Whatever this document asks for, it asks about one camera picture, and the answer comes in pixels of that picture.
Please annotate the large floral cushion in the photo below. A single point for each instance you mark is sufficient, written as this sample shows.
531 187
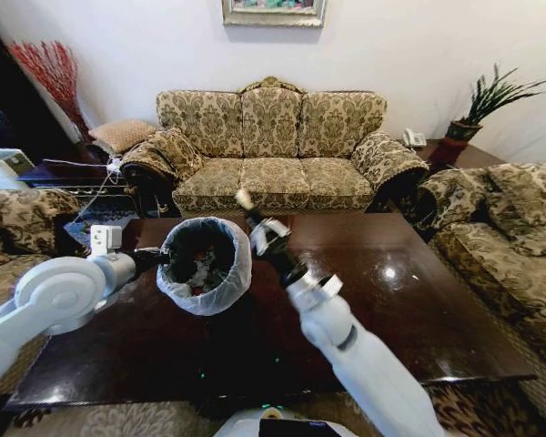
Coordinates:
528 205

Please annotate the white desk telephone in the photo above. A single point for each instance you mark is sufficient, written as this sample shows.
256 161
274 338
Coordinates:
414 138

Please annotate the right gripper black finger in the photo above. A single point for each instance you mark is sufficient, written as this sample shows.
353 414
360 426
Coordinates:
275 227
257 239

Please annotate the mixed trash pile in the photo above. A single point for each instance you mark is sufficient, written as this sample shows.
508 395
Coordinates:
202 268

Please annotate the floral sofa cushion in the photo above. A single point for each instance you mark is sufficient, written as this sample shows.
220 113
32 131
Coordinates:
177 152

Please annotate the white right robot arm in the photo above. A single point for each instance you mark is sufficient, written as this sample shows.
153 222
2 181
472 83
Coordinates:
368 364

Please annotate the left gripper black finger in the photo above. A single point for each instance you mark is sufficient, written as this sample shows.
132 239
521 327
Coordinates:
164 259

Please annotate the green potted plant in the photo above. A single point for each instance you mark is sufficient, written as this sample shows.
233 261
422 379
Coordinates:
482 100

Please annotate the trash bin with white bag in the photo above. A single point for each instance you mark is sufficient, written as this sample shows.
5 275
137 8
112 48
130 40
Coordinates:
218 291

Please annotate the dark wooden side table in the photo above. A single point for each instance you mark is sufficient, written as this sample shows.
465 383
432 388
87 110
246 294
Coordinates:
468 157

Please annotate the patterned beige floor rug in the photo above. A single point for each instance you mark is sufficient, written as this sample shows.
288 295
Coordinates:
132 421

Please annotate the floral three-seat sofa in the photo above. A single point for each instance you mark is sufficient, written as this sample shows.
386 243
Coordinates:
273 177

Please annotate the tan quilted cushion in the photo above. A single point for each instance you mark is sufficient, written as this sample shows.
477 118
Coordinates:
123 134

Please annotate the pale paper trash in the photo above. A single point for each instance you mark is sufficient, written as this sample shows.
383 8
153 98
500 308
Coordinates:
244 198

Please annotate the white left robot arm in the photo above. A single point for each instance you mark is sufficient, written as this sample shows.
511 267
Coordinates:
59 291

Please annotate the floral armchair with cushion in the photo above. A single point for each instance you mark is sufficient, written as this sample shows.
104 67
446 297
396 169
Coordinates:
496 273

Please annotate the white robot front shell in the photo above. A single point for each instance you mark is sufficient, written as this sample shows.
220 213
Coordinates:
255 423

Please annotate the red dried flower bunch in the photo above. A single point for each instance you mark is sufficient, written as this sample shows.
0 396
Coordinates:
54 77

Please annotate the framed wall picture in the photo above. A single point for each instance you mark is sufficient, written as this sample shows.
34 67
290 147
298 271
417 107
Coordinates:
273 11

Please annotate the white box appliance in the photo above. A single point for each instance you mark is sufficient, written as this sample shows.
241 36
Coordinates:
0 168

